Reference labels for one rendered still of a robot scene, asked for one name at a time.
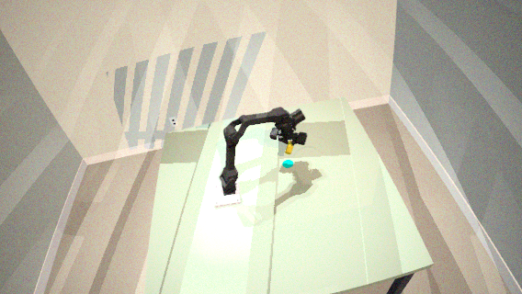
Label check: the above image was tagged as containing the yellow cylinder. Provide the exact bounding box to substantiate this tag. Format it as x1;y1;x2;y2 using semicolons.
285;141;294;154

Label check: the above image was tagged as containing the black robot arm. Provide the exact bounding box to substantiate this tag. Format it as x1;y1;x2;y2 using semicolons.
220;107;305;196

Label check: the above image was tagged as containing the cyan circle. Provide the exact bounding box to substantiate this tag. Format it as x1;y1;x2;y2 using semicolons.
283;160;293;168

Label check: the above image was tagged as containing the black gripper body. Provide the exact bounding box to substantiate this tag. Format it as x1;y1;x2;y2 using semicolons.
269;128;307;145

